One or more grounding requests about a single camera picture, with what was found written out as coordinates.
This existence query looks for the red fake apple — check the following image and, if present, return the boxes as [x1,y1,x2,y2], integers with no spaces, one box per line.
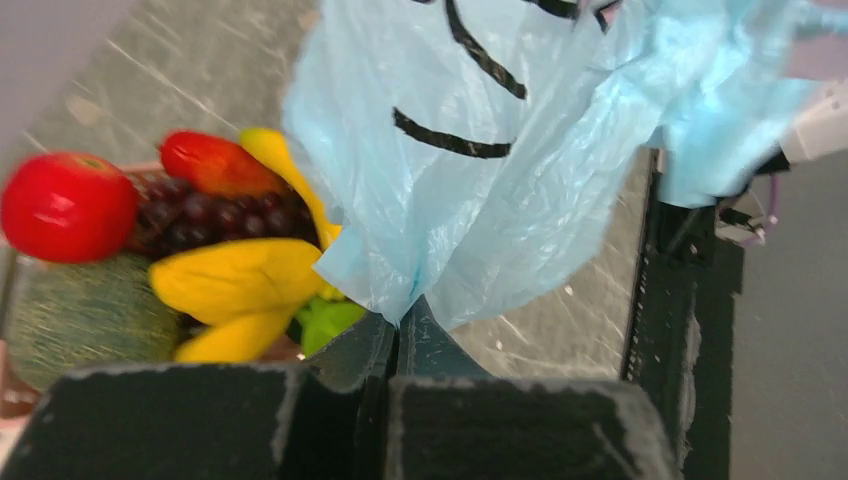
[1,151,140,264]

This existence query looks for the yellow fake banana bunch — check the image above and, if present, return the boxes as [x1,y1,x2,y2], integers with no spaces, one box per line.
[239,127,342,251]

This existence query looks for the dark purple fake grapes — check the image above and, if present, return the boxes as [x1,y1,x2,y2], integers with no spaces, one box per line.
[127,170,320,260]

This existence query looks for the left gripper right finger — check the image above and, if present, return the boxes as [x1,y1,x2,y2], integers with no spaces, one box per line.
[384,300,679,479]

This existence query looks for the yellow fake starfruit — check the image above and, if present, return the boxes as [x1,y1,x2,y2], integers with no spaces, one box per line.
[149,238,326,363]

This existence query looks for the pink plastic basket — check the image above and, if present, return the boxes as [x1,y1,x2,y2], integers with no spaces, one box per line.
[1,236,41,429]

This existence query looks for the red orange fake mango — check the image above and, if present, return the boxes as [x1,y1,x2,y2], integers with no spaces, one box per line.
[158,130,285,198]

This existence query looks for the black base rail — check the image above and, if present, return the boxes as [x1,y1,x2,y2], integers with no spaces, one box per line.
[620,149,743,479]

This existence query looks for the green fake melon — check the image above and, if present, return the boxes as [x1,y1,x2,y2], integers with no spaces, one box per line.
[5,253,181,391]

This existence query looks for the small green fake fruit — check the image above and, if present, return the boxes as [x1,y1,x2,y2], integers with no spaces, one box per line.
[295,296,365,357]

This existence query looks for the light blue plastic bag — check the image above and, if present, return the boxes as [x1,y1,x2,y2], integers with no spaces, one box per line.
[282,0,847,328]

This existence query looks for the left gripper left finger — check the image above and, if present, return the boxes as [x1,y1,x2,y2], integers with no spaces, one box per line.
[1,315,396,479]

